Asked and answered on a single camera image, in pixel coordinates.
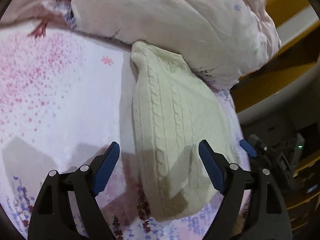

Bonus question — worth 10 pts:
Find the cream cable-knit sweater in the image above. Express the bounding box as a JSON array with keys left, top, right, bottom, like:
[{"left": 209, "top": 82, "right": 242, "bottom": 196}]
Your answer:
[{"left": 131, "top": 41, "right": 239, "bottom": 222}]

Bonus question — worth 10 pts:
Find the pink floral right pillow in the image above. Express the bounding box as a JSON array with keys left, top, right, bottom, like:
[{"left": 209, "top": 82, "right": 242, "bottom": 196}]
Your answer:
[{"left": 71, "top": 0, "right": 281, "bottom": 90}]

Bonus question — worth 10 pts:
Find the pink floral pillow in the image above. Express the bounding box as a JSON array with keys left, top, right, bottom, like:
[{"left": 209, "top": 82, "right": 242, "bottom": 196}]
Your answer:
[
  {"left": 71, "top": 0, "right": 281, "bottom": 90},
  {"left": 1, "top": 0, "right": 71, "bottom": 25}
]

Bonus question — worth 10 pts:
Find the floral pink bed sheet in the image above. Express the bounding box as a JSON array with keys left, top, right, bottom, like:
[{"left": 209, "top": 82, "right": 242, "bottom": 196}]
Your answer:
[{"left": 1, "top": 21, "right": 249, "bottom": 239}]

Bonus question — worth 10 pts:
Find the pink floral left pillow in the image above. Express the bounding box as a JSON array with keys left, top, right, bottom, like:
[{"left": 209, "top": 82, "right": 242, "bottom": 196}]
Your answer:
[{"left": 1, "top": 0, "right": 71, "bottom": 25}]

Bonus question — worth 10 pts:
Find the wooden bed frame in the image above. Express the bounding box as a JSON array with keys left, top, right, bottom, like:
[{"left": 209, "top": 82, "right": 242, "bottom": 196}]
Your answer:
[{"left": 231, "top": 0, "right": 319, "bottom": 125}]

